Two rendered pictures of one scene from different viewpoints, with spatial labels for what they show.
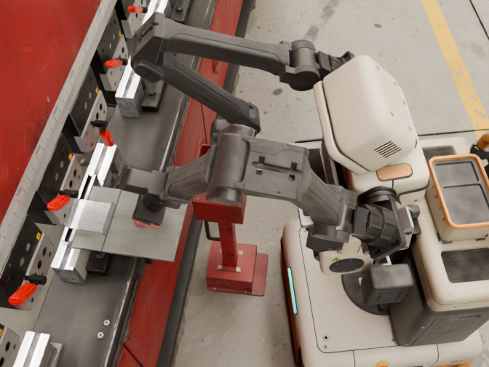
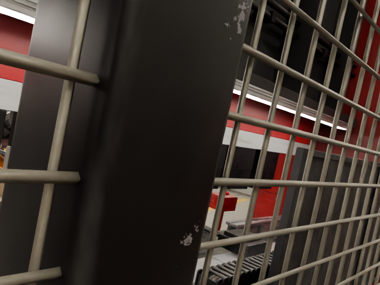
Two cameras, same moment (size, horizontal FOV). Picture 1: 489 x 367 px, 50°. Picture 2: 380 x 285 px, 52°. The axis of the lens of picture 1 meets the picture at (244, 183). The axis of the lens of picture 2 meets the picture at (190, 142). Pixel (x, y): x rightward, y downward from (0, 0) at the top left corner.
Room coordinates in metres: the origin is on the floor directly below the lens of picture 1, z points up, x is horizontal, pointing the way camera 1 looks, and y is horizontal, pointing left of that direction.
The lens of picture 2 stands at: (1.86, 1.07, 1.34)
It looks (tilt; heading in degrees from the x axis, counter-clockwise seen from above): 3 degrees down; 209
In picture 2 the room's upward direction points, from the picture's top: 12 degrees clockwise
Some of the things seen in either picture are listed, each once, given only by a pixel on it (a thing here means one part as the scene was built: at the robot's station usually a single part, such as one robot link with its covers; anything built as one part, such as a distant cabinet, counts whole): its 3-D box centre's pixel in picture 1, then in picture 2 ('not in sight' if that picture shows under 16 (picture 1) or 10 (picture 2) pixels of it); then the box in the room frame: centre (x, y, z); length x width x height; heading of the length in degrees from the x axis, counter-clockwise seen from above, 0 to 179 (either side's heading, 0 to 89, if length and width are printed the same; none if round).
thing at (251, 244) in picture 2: not in sight; (223, 233); (0.69, 0.60, 1.01); 0.26 x 0.12 x 0.05; 79
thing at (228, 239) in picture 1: (227, 231); not in sight; (0.90, 0.07, 0.39); 0.05 x 0.05 x 0.54; 81
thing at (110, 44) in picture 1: (99, 51); not in sight; (1.03, 0.36, 1.21); 0.15 x 0.09 x 0.17; 169
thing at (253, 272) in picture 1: (238, 266); not in sight; (0.89, 0.04, 0.06); 0.25 x 0.20 x 0.12; 81
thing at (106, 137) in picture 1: (102, 133); not in sight; (0.80, 0.35, 1.15); 0.04 x 0.02 x 0.10; 79
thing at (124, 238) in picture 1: (132, 222); not in sight; (0.63, 0.29, 1.00); 0.26 x 0.18 x 0.01; 79
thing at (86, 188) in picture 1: (80, 208); not in sight; (0.69, 0.43, 0.99); 0.20 x 0.03 x 0.03; 169
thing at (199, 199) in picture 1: (221, 182); not in sight; (0.90, 0.07, 0.75); 0.20 x 0.16 x 0.18; 171
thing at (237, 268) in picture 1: (230, 260); not in sight; (0.90, 0.07, 0.13); 0.10 x 0.10 x 0.01; 81
